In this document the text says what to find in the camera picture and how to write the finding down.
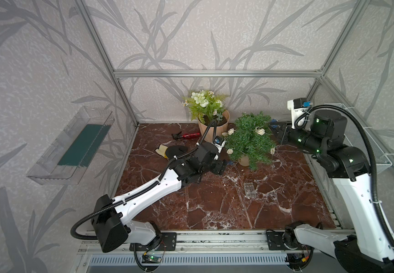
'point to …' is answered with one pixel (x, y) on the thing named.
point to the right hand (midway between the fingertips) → (268, 123)
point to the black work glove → (171, 151)
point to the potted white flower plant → (208, 108)
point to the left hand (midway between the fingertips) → (221, 158)
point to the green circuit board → (151, 259)
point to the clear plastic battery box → (249, 190)
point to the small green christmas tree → (251, 141)
